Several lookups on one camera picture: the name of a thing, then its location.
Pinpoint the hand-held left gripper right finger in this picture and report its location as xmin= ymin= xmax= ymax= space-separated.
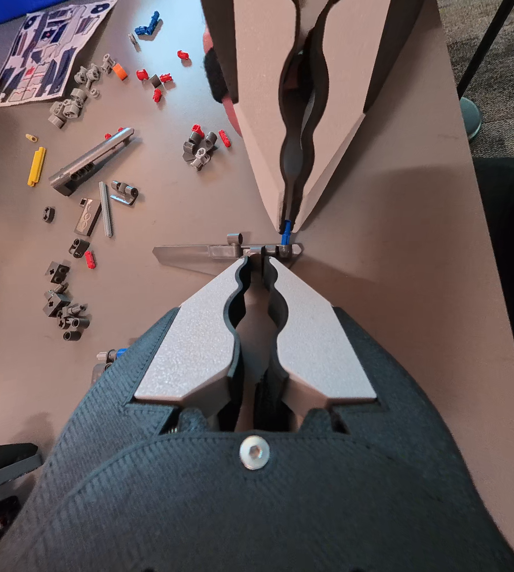
xmin=263 ymin=258 xmax=378 ymax=427

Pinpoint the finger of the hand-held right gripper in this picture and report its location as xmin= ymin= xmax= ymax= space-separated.
xmin=233 ymin=0 xmax=304 ymax=231
xmin=289 ymin=0 xmax=392 ymax=232

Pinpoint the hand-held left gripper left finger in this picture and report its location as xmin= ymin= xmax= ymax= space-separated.
xmin=133 ymin=257 xmax=253 ymax=425

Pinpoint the grey pointed lego panel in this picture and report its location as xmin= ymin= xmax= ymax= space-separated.
xmin=153 ymin=232 xmax=304 ymax=275

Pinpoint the blue lego engine block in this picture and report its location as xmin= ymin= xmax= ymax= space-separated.
xmin=91 ymin=346 xmax=128 ymax=385

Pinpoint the group of grey lego connectors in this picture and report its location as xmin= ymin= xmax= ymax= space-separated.
xmin=42 ymin=238 xmax=92 ymax=342

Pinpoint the long grey lego axle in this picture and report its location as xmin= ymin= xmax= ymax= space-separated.
xmin=99 ymin=181 xmax=114 ymax=238

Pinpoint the dark grey flat lego panel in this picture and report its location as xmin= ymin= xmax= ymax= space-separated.
xmin=74 ymin=198 xmax=103 ymax=237

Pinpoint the long grey lego panel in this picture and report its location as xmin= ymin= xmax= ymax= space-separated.
xmin=49 ymin=127 xmax=135 ymax=197

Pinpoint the lego sticker sheet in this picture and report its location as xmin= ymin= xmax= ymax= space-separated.
xmin=0 ymin=0 xmax=119 ymax=109

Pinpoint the yellow lego beam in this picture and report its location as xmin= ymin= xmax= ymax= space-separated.
xmin=27 ymin=146 xmax=46 ymax=187

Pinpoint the grey connector with red axle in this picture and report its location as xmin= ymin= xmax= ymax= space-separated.
xmin=184 ymin=124 xmax=205 ymax=161

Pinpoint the black pole stand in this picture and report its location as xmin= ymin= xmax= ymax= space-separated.
xmin=456 ymin=0 xmax=514 ymax=143

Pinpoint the cluster of light grey blocks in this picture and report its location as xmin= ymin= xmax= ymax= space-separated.
xmin=48 ymin=99 xmax=84 ymax=130

